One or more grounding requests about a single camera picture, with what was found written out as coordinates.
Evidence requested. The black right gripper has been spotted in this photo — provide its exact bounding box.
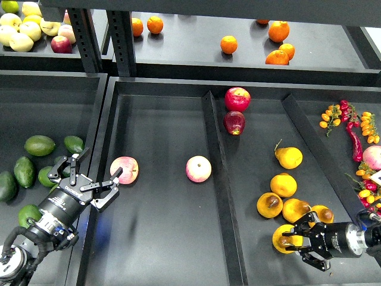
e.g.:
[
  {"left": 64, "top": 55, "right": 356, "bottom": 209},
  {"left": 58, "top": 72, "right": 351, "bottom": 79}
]
[{"left": 282, "top": 211, "right": 366, "bottom": 271}]

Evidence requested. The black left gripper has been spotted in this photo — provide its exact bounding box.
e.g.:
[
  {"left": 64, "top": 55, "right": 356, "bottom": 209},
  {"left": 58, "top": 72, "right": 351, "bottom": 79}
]
[{"left": 38, "top": 148, "right": 123, "bottom": 226}]

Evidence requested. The yellow pear with brown stem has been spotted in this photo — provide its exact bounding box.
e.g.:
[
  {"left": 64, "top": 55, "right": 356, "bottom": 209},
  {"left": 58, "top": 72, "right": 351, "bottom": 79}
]
[{"left": 272, "top": 224, "right": 304, "bottom": 254}]

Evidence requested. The dark green avocado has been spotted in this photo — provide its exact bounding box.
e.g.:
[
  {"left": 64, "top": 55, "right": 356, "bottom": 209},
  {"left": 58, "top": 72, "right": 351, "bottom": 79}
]
[{"left": 54, "top": 156, "right": 70, "bottom": 178}]

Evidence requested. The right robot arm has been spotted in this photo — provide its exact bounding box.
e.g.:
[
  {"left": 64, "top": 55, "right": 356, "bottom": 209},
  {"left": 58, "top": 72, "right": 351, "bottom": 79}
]
[{"left": 281, "top": 211, "right": 380, "bottom": 272}]

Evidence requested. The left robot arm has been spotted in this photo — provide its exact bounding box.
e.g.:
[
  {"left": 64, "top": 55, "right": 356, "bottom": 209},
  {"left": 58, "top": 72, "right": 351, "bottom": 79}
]
[{"left": 1, "top": 148, "right": 123, "bottom": 285}]

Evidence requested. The green avocado by tray edge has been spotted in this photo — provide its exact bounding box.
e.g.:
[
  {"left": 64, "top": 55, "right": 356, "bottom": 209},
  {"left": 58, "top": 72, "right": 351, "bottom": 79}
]
[{"left": 49, "top": 184, "right": 59, "bottom": 193}]

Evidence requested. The yellow pear brown end right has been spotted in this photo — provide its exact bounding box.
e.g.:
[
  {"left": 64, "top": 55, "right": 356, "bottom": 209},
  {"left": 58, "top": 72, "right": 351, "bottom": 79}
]
[{"left": 308, "top": 205, "right": 334, "bottom": 228}]

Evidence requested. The yellow pear brown end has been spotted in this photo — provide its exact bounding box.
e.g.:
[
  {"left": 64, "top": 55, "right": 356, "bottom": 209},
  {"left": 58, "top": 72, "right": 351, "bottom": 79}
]
[
  {"left": 257, "top": 192, "right": 283, "bottom": 219},
  {"left": 308, "top": 205, "right": 334, "bottom": 228}
]

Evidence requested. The yellow pear middle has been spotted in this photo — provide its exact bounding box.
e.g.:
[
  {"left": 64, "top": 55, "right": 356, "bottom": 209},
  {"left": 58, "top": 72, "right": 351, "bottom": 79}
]
[{"left": 282, "top": 198, "right": 311, "bottom": 223}]

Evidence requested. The small green avocado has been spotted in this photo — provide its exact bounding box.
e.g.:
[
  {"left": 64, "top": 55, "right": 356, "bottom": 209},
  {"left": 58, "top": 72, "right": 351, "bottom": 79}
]
[{"left": 38, "top": 166, "right": 56, "bottom": 187}]

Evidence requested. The small dark avocado top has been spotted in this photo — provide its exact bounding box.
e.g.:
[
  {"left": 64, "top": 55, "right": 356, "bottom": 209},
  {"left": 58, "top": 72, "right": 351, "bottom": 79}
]
[{"left": 64, "top": 135, "right": 85, "bottom": 154}]

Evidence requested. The yellow pear brown end left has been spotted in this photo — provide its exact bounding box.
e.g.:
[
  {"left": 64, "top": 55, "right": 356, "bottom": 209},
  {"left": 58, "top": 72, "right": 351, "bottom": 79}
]
[{"left": 257, "top": 192, "right": 283, "bottom": 219}]

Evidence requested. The bright green avocado bottom left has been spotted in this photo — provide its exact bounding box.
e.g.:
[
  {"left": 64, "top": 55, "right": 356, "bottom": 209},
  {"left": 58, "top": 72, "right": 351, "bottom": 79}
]
[{"left": 18, "top": 204, "right": 42, "bottom": 228}]

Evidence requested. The light green avocado top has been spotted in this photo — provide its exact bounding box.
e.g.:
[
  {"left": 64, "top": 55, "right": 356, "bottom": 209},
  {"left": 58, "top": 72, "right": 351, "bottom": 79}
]
[{"left": 24, "top": 135, "right": 56, "bottom": 157}]

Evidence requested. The round yellow pear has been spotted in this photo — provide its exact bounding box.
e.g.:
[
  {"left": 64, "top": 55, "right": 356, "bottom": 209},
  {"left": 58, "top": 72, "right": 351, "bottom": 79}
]
[{"left": 270, "top": 173, "right": 298, "bottom": 198}]

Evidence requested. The dark avocado far left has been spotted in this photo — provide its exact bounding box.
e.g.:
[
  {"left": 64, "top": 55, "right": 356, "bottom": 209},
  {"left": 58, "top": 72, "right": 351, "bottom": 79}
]
[{"left": 0, "top": 171, "right": 17, "bottom": 202}]

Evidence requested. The yellow pear with long stem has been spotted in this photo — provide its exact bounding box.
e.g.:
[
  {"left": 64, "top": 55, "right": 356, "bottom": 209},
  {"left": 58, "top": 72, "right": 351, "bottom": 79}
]
[{"left": 274, "top": 139, "right": 303, "bottom": 170}]

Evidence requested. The pink apple left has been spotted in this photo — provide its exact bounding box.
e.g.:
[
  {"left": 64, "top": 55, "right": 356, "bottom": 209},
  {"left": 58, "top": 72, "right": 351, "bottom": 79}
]
[{"left": 110, "top": 156, "right": 139, "bottom": 185}]

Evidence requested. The black tray divider right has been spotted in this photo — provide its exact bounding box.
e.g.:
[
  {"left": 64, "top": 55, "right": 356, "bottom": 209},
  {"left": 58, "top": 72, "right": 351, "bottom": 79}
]
[{"left": 282, "top": 94, "right": 377, "bottom": 231}]

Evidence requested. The black tray divider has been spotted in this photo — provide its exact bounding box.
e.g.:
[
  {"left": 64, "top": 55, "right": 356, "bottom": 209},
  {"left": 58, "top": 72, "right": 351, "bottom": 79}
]
[
  {"left": 282, "top": 94, "right": 377, "bottom": 231},
  {"left": 202, "top": 91, "right": 248, "bottom": 285}
]

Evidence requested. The black tray divider left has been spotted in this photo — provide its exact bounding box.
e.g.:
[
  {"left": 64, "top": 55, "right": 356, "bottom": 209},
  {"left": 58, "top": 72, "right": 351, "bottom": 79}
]
[{"left": 202, "top": 91, "right": 248, "bottom": 285}]

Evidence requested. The mixed cherry tomato bunch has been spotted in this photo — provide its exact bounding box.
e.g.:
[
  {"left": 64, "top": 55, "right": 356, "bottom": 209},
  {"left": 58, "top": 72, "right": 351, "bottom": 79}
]
[{"left": 346, "top": 161, "right": 380, "bottom": 217}]

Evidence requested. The white price tag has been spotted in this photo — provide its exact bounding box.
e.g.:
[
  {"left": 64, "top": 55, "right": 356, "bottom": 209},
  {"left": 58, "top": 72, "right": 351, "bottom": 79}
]
[{"left": 370, "top": 171, "right": 381, "bottom": 186}]

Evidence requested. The red chili pepper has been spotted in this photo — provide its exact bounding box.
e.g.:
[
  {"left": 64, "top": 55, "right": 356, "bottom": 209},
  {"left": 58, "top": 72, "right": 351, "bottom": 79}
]
[{"left": 346, "top": 122, "right": 363, "bottom": 163}]

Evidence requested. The pink peach right edge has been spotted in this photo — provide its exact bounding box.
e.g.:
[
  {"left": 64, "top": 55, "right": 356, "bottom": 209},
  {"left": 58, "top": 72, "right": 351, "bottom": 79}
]
[{"left": 363, "top": 145, "right": 381, "bottom": 170}]

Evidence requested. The black centre tray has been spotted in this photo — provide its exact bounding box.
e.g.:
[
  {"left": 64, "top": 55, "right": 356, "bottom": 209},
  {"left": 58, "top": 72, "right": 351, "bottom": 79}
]
[{"left": 75, "top": 77, "right": 380, "bottom": 285}]

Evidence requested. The pink apple centre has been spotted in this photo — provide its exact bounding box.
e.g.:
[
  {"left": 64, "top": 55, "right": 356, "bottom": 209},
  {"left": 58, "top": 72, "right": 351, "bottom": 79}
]
[{"left": 186, "top": 156, "right": 212, "bottom": 183}]

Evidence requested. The orange cherry tomato bunch left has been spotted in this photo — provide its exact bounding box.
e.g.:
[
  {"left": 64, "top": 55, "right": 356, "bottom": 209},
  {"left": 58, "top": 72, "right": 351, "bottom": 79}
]
[{"left": 319, "top": 104, "right": 342, "bottom": 137}]

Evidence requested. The orange cherry tomato bunch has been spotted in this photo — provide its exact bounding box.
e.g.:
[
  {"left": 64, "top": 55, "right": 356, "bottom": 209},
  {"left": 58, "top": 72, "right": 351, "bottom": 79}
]
[
  {"left": 360, "top": 111, "right": 380, "bottom": 144},
  {"left": 319, "top": 104, "right": 342, "bottom": 137}
]

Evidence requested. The orange cherry tomato bunch right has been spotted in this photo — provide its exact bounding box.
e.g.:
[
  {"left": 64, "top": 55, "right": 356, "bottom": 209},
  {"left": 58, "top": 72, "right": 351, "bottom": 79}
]
[{"left": 360, "top": 111, "right": 380, "bottom": 144}]

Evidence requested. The red cherry tomato bunch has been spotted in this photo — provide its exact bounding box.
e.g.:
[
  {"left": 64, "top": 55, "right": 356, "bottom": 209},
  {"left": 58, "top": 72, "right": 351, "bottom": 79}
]
[{"left": 339, "top": 100, "right": 360, "bottom": 128}]

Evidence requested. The black upper left shelf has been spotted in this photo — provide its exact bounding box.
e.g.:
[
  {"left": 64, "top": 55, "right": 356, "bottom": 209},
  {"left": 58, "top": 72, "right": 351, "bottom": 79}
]
[{"left": 0, "top": 8, "right": 110, "bottom": 73}]

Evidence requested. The dark red apple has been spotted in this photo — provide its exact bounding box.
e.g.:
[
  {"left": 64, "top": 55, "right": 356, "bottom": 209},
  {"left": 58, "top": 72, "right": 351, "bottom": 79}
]
[{"left": 223, "top": 111, "right": 246, "bottom": 136}]

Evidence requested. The red apple on shelf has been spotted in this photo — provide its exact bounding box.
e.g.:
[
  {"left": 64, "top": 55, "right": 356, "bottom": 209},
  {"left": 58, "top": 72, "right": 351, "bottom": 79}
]
[{"left": 51, "top": 35, "right": 73, "bottom": 54}]

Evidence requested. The yellow apple front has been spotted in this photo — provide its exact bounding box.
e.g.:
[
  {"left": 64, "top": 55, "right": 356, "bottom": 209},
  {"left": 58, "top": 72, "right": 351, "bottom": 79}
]
[{"left": 9, "top": 33, "right": 34, "bottom": 52}]

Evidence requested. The pale pink apple on shelf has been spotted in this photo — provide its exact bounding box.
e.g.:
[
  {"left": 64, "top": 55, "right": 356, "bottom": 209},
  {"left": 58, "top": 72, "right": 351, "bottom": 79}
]
[{"left": 58, "top": 24, "right": 76, "bottom": 45}]

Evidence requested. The black perforated post left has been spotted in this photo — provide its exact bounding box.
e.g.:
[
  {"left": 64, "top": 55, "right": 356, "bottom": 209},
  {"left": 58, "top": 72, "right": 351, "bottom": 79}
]
[{"left": 67, "top": 8, "right": 103, "bottom": 73}]

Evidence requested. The black perforated post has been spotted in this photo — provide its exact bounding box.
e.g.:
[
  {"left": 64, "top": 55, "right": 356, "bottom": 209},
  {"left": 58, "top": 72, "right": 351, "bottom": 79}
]
[
  {"left": 67, "top": 8, "right": 103, "bottom": 73},
  {"left": 106, "top": 10, "right": 138, "bottom": 77}
]

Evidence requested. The black perforated post right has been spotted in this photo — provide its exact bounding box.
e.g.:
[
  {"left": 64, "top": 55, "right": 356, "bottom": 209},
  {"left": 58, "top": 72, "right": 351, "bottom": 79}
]
[{"left": 106, "top": 10, "right": 138, "bottom": 77}]

